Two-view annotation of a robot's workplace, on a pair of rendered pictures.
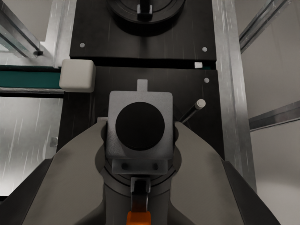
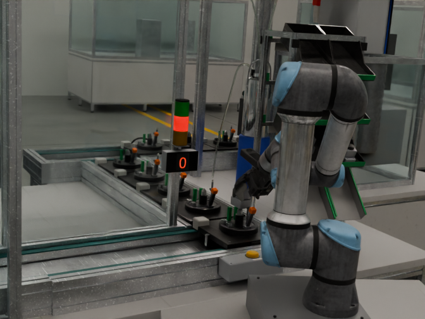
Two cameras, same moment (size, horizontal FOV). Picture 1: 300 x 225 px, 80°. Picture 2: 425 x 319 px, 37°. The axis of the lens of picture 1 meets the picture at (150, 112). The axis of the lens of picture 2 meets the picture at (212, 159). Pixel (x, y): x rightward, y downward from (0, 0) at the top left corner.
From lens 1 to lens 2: 2.20 m
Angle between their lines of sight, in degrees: 65
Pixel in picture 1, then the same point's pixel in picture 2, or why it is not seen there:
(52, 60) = (183, 225)
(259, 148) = not seen: hidden behind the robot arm
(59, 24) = not seen: hidden behind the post
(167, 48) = (224, 215)
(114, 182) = (238, 229)
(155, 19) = (215, 207)
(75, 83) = (203, 219)
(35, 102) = (179, 243)
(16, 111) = (174, 246)
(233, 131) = not seen: hidden behind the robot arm
